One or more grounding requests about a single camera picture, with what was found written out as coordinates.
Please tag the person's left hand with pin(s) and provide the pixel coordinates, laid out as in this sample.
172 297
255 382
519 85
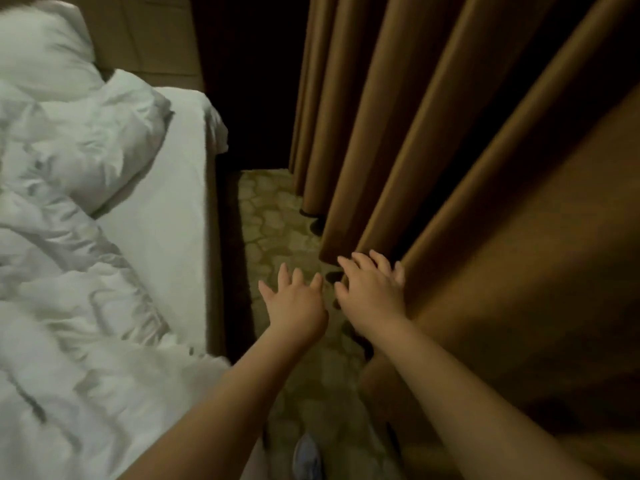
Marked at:
296 310

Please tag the person's right hand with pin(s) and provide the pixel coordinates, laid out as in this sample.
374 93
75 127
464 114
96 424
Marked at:
372 295

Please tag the white bed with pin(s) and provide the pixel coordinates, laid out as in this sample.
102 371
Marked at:
170 225

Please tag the white duvet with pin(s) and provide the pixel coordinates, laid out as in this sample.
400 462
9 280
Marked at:
70 295

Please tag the white pillow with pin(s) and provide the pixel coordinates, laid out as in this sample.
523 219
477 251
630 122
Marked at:
45 50

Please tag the person's right forearm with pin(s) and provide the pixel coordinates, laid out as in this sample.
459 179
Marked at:
470 415

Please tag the person's left forearm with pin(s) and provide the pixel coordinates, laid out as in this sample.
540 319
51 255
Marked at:
220 420

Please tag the person's left dark sneaker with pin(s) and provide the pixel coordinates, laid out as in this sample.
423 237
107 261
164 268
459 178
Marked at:
306 460

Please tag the brown curtain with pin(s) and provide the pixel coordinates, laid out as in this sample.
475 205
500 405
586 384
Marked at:
480 145

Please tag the tan padded headboard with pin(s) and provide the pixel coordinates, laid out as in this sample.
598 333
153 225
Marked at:
140 35

